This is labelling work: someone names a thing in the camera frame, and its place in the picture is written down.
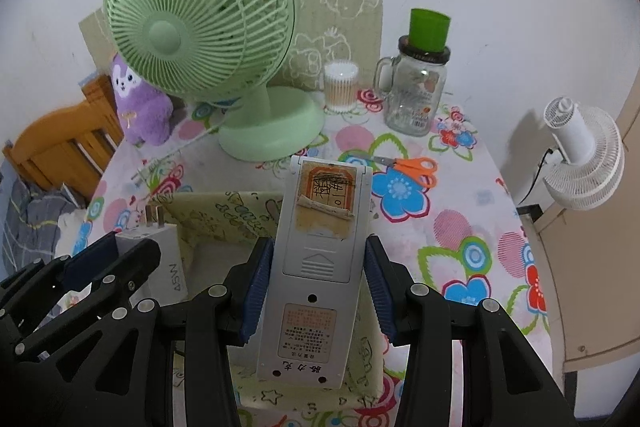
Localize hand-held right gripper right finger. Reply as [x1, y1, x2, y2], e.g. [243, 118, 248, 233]
[364, 234, 575, 427]

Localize white clip fan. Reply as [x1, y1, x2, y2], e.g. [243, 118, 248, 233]
[542, 96, 626, 211]

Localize purple plush toy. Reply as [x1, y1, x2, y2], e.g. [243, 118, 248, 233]
[110, 52, 173, 145]

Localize grey plaid blanket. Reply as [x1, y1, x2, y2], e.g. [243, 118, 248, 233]
[0, 167, 86, 278]

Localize white charger plug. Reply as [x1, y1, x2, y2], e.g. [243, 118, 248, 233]
[115, 204, 188, 300]

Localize green desk fan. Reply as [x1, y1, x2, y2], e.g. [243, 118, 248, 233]
[102, 0, 326, 162]

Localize green plastic cup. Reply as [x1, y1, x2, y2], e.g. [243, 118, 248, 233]
[407, 8, 451, 54]

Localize white fan cable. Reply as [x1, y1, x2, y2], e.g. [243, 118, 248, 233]
[132, 117, 236, 180]

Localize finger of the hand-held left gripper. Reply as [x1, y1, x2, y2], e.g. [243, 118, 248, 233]
[0, 238, 162, 388]
[0, 231, 121, 308]

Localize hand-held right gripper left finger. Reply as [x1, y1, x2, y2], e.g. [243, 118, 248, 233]
[65, 237, 276, 427]

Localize orange handled scissors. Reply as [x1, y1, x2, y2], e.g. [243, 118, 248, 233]
[350, 150, 438, 188]

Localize glass mug jar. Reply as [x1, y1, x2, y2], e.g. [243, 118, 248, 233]
[376, 34, 452, 138]

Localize clear cotton swab container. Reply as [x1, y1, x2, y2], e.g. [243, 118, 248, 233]
[322, 61, 360, 114]

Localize cartoon print fabric storage box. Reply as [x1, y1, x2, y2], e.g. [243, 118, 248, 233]
[147, 189, 386, 413]

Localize black fan power cable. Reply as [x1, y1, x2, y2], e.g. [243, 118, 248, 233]
[517, 149, 561, 206]

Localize white remote control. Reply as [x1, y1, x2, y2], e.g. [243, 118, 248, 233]
[256, 155, 373, 390]

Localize wooden chair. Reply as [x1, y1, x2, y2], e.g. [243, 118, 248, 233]
[2, 74, 126, 208]

